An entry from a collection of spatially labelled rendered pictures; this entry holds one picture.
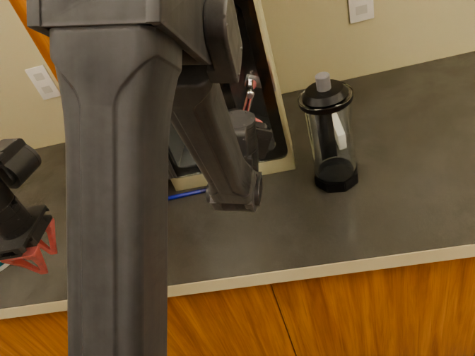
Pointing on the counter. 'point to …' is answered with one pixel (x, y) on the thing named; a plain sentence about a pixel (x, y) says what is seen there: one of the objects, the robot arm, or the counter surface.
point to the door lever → (249, 94)
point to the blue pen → (186, 193)
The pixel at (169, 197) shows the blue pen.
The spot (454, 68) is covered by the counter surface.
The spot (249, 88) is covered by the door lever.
